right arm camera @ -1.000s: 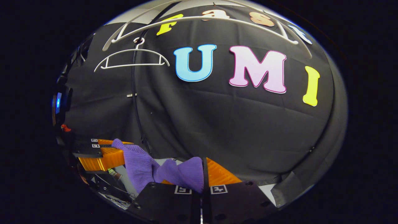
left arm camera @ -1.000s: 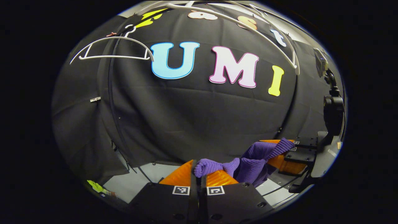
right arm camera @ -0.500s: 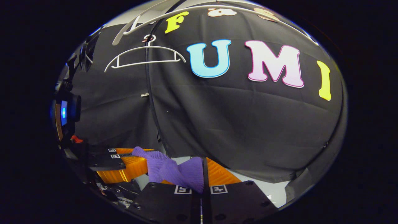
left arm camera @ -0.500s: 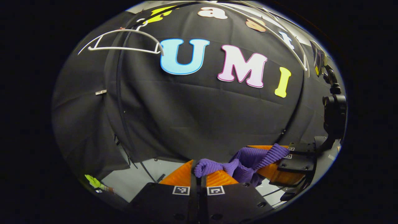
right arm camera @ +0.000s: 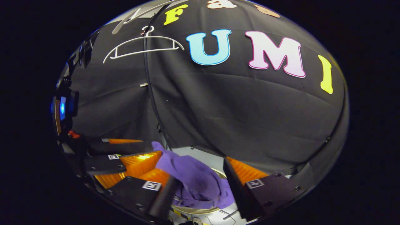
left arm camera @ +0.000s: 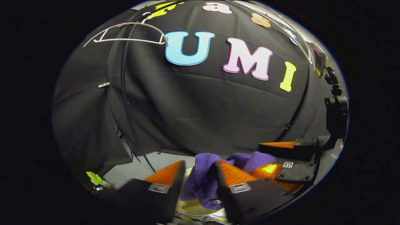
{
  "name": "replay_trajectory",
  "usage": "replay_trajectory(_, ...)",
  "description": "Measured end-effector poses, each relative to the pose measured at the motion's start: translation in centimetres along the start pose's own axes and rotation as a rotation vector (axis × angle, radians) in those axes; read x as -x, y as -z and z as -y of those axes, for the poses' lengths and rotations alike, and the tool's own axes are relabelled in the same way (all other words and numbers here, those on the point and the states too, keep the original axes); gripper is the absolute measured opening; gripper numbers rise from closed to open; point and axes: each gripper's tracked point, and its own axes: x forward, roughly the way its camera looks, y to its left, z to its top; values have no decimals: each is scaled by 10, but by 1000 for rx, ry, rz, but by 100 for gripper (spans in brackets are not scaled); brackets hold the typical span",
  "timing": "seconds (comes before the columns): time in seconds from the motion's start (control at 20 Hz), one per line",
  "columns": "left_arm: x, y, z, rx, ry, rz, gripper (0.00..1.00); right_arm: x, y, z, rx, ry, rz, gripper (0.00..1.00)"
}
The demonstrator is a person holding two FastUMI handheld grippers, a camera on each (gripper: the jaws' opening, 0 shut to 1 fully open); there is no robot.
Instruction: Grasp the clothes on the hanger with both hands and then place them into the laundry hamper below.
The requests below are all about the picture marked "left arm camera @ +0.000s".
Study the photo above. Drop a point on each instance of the black backdrop cloth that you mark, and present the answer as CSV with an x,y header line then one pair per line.
x,y
203,109

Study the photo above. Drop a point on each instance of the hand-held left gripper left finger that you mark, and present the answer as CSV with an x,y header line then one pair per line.
x,y
176,187

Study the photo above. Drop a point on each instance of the neon green item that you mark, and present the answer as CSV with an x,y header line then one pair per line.
x,y
94,178

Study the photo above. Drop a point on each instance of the white clothes hanger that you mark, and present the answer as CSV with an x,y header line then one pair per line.
x,y
125,39

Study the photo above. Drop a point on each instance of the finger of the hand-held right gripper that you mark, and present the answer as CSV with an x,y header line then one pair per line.
x,y
297,151
297,173

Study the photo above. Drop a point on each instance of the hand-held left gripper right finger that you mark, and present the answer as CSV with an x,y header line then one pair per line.
x,y
222,187

